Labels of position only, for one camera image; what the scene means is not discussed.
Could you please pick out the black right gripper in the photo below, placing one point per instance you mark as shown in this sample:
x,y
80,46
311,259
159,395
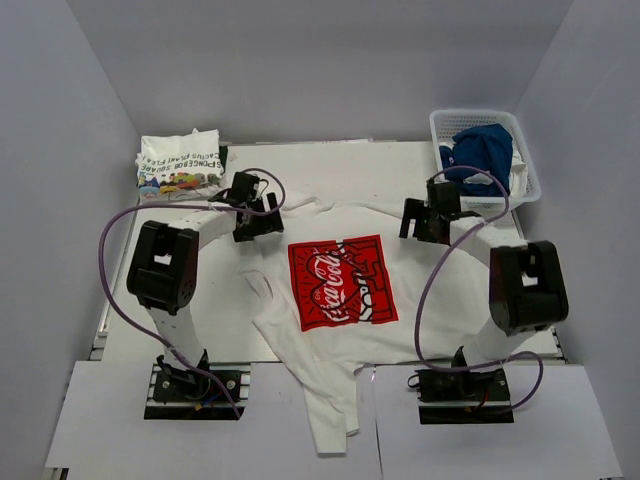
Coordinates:
x,y
414,209

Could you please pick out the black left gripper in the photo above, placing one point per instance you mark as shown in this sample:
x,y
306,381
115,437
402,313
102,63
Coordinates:
x,y
269,223

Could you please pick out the blue t shirt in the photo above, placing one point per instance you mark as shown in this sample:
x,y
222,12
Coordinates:
x,y
479,160

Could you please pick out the white red print t shirt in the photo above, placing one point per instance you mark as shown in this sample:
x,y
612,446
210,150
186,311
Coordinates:
x,y
339,290

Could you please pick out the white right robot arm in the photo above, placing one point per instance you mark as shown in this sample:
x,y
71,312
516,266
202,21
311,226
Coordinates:
x,y
527,293

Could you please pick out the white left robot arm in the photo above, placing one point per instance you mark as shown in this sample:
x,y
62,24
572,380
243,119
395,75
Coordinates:
x,y
163,272

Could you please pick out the folded white cartoon t shirt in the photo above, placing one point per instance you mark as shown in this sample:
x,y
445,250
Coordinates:
x,y
179,167

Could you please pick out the white plastic basket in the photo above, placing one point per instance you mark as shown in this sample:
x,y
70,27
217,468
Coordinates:
x,y
523,180

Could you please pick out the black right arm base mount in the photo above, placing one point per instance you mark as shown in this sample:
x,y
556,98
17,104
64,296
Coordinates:
x,y
462,398

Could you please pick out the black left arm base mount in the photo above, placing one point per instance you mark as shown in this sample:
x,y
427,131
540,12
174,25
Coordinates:
x,y
179,395

